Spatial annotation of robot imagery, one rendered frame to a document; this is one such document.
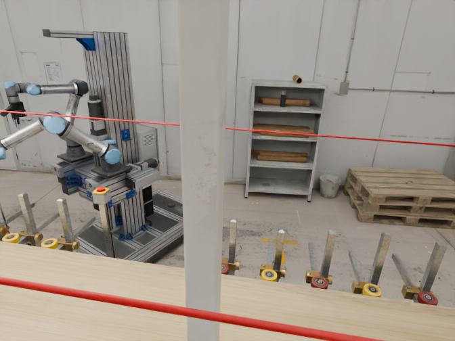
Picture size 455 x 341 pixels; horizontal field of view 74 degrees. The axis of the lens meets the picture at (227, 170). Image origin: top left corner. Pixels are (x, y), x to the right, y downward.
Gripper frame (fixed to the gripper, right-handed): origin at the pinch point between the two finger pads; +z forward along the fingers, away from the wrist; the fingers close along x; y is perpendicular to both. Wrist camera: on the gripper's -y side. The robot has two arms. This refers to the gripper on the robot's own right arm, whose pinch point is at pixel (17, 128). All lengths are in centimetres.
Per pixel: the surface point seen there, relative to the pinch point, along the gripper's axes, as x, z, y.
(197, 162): -241, -53, -71
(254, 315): -223, 42, -11
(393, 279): -275, 132, 173
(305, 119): -126, 27, 298
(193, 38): -241, -68, -71
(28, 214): -81, 31, -36
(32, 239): -81, 48, -37
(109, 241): -128, 42, -15
